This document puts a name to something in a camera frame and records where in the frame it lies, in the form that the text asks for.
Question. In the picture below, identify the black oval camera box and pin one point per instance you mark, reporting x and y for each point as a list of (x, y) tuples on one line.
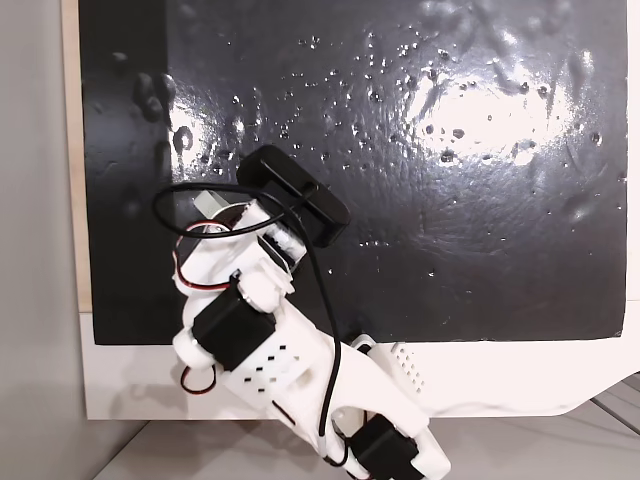
[(295, 195)]

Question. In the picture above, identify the black table mat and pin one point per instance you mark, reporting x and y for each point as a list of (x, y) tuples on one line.
[(400, 200)]

